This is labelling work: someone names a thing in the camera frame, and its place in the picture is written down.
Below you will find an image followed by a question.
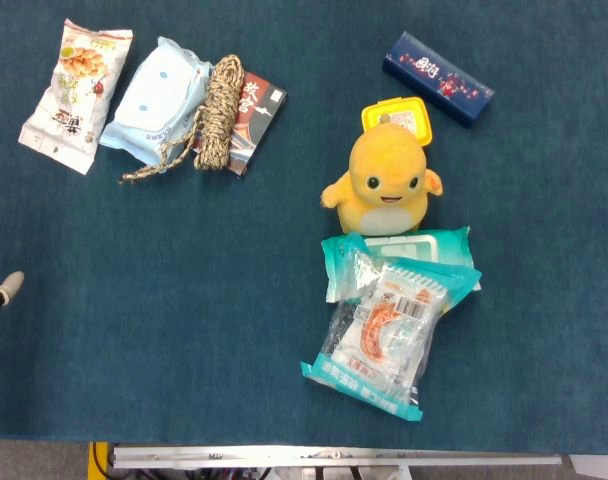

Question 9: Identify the aluminium frame rail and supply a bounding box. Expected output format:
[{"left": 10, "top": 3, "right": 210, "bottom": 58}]
[{"left": 107, "top": 444, "right": 564, "bottom": 470}]

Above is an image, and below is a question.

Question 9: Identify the light blue wet wipes pack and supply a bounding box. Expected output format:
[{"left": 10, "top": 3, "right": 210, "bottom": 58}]
[{"left": 98, "top": 36, "right": 214, "bottom": 166}]

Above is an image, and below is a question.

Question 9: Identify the black cable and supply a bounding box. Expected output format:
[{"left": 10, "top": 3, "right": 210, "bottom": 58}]
[{"left": 92, "top": 442, "right": 116, "bottom": 480}]

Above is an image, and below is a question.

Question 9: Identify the navy blue printed box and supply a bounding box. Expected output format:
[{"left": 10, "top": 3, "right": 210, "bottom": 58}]
[{"left": 382, "top": 30, "right": 496, "bottom": 129}]

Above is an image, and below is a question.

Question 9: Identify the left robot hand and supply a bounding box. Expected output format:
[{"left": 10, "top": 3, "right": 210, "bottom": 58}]
[{"left": 0, "top": 178, "right": 26, "bottom": 313}]

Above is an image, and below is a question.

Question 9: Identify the dark red printed box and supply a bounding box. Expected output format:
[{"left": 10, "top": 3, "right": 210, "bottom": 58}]
[{"left": 192, "top": 70, "right": 289, "bottom": 178}]

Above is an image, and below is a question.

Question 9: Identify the white peanut snack bag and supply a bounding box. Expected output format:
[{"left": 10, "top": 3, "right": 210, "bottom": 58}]
[{"left": 17, "top": 18, "right": 134, "bottom": 176}]

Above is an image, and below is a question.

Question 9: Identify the teal wet wipes pack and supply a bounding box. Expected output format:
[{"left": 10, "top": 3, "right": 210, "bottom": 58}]
[{"left": 320, "top": 225, "right": 484, "bottom": 315}]

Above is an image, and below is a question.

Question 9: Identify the clear teal snack bag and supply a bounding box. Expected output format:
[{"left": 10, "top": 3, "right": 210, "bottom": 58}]
[{"left": 299, "top": 248, "right": 484, "bottom": 423}]

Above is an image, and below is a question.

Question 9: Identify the yellow lidded plastic box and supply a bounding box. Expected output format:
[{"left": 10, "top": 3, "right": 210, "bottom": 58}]
[{"left": 360, "top": 96, "right": 434, "bottom": 148}]

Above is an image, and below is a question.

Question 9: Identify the yellow plush toy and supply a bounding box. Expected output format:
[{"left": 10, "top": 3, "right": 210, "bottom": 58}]
[{"left": 320, "top": 122, "right": 445, "bottom": 237}]

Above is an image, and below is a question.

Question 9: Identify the yellow frame bracket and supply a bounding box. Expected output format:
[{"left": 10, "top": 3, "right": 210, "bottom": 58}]
[{"left": 87, "top": 441, "right": 114, "bottom": 480}]

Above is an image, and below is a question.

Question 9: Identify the braided tan rope bundle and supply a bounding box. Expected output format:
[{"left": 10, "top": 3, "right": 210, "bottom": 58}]
[{"left": 118, "top": 53, "right": 247, "bottom": 185}]

